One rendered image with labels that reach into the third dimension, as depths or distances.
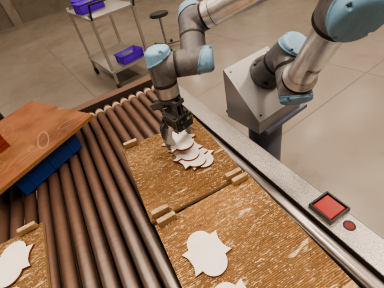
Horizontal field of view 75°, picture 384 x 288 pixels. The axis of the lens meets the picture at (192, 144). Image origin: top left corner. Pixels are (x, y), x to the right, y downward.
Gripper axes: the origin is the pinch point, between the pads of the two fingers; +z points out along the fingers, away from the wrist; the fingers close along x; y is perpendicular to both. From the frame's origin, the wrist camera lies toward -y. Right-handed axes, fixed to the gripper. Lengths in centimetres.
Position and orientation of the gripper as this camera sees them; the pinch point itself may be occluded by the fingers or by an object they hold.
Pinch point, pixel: (178, 139)
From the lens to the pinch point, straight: 94.9
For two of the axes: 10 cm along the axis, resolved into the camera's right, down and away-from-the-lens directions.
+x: 7.2, -5.5, 4.2
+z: 1.8, 7.3, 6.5
